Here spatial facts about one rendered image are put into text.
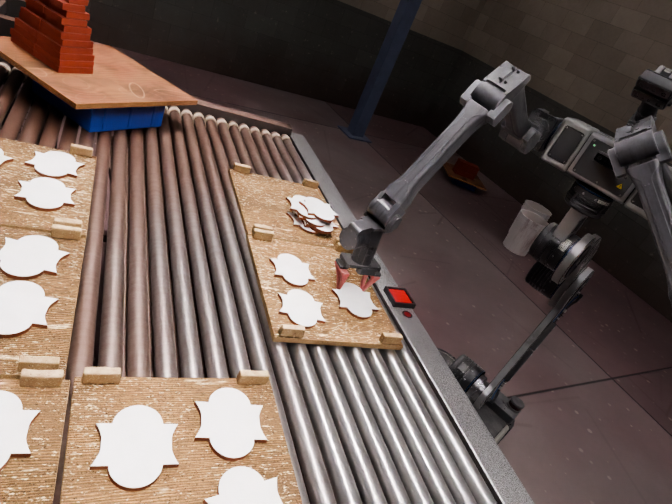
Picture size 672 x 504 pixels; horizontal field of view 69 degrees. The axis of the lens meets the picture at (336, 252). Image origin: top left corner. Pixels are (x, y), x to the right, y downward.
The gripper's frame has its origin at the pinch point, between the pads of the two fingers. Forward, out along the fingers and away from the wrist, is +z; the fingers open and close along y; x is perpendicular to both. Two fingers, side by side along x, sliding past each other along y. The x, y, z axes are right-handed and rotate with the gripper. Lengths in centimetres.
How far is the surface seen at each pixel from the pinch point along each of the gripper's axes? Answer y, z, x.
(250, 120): 10, -11, -116
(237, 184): 25, -5, -51
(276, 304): 23.1, 1.1, 8.7
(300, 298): 16.5, 0.2, 6.6
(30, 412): 69, 1, 41
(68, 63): 79, -24, -82
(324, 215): 0.5, -7.6, -30.0
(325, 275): 5.4, 0.4, -6.2
